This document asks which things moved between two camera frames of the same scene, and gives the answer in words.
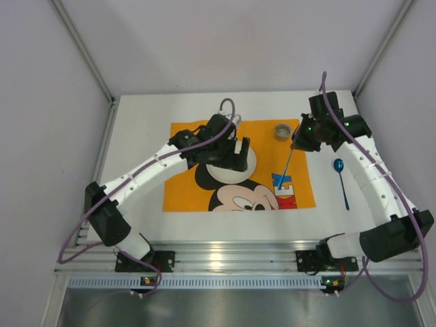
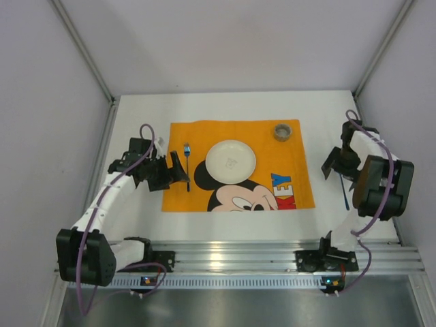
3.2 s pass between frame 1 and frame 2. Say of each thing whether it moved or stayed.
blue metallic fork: moved
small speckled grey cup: stayed
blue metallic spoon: stayed
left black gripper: moved
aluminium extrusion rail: stayed
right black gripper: moved
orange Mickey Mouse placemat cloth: stayed
